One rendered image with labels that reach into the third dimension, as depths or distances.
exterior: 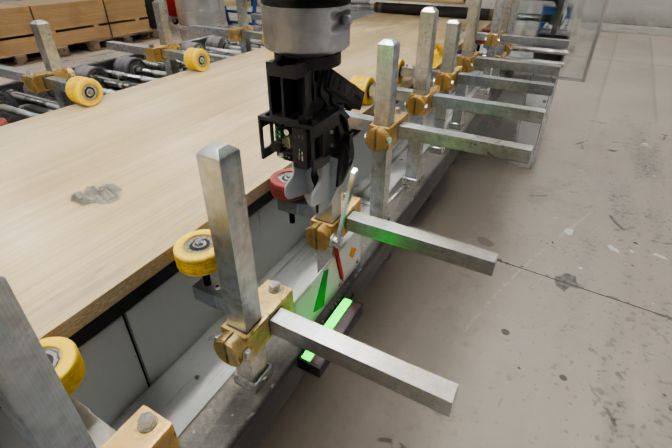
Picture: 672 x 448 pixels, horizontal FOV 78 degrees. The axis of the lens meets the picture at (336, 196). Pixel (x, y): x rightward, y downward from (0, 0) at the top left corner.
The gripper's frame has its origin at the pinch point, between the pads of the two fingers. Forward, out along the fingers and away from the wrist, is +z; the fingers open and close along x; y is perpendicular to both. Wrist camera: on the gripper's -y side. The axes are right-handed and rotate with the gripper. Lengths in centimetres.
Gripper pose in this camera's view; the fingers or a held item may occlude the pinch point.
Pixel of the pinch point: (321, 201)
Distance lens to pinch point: 56.3
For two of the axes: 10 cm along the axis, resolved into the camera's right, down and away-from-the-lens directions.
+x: 8.8, 2.5, -4.1
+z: 0.0, 8.6, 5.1
